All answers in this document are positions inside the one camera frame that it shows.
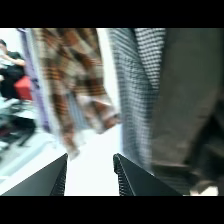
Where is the black and white checked shirt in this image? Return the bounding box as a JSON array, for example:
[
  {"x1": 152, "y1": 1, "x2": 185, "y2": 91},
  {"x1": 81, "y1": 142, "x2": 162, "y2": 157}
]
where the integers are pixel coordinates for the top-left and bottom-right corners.
[{"x1": 107, "y1": 27, "x2": 191, "y2": 196}]

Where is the purple garment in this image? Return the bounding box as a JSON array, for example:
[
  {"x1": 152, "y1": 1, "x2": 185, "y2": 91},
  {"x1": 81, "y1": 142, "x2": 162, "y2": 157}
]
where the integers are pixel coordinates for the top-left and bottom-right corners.
[{"x1": 17, "y1": 27, "x2": 52, "y2": 134}]

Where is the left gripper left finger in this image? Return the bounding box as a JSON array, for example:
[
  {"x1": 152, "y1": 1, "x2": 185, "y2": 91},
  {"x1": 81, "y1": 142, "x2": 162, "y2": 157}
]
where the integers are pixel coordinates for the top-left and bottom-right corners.
[{"x1": 1, "y1": 152, "x2": 69, "y2": 197}]

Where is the dark grey garment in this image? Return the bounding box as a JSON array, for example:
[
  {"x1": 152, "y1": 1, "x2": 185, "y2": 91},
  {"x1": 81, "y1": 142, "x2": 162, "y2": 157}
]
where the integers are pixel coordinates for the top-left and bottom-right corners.
[{"x1": 150, "y1": 27, "x2": 224, "y2": 196}]

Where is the person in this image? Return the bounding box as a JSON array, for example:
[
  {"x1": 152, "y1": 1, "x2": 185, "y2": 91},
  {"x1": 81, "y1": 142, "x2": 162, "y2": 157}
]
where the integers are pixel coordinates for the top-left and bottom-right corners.
[{"x1": 0, "y1": 38, "x2": 27, "y2": 100}]

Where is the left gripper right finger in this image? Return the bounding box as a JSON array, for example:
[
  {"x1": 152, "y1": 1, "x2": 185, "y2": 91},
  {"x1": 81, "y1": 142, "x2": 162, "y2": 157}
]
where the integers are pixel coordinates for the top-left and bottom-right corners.
[{"x1": 112, "y1": 153, "x2": 183, "y2": 197}]

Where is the brown checked shirt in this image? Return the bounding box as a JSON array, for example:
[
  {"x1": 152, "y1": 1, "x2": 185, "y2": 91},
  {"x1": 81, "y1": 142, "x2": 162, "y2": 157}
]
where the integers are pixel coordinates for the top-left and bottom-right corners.
[{"x1": 32, "y1": 27, "x2": 122, "y2": 160}]

